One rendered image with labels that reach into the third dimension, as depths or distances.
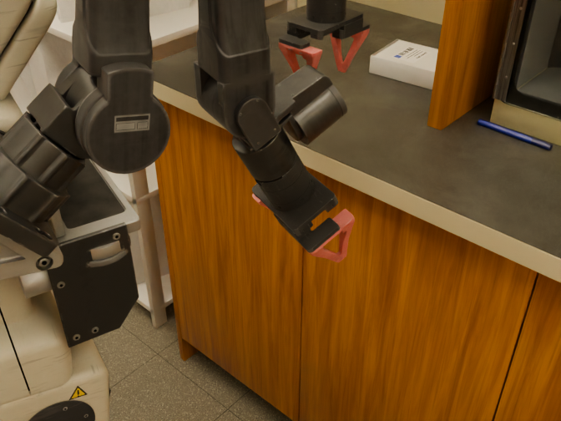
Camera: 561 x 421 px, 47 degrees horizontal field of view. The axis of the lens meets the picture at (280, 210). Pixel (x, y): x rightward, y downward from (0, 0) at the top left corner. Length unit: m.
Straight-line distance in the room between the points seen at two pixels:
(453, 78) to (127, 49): 0.74
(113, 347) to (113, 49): 1.61
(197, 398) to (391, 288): 0.88
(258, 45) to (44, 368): 0.52
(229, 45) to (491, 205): 0.56
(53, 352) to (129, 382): 1.10
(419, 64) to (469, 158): 0.31
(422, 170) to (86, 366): 0.60
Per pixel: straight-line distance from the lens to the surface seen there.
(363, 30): 1.01
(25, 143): 0.60
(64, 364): 0.94
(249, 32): 0.62
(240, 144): 0.70
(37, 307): 0.94
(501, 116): 1.27
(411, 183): 1.06
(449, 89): 1.20
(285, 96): 0.70
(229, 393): 1.94
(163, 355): 2.06
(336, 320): 1.37
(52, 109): 0.60
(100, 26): 0.57
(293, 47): 0.94
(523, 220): 1.02
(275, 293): 1.47
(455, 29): 1.15
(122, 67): 0.56
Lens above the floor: 1.51
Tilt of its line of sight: 36 degrees down
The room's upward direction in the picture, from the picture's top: straight up
